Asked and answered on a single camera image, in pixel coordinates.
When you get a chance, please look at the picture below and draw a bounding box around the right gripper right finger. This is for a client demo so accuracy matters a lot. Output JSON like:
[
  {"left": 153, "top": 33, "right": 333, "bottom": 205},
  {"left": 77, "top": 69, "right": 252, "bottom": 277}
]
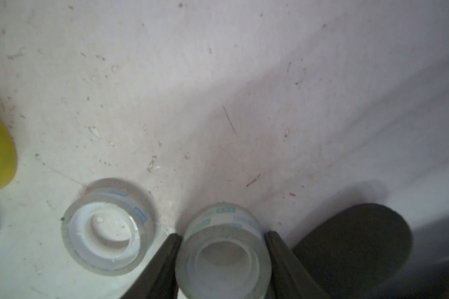
[{"left": 264, "top": 231, "right": 329, "bottom": 299}]

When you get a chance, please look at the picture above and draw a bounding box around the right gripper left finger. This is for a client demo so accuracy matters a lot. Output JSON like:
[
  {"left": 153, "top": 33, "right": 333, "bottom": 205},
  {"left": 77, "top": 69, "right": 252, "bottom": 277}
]
[{"left": 121, "top": 233, "right": 183, "bottom": 299}]

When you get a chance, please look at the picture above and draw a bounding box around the clear tape roll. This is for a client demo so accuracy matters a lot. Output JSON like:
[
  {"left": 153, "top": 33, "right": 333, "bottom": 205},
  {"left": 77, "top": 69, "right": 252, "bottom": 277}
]
[
  {"left": 61, "top": 178, "right": 156, "bottom": 277},
  {"left": 175, "top": 203, "right": 272, "bottom": 299}
]

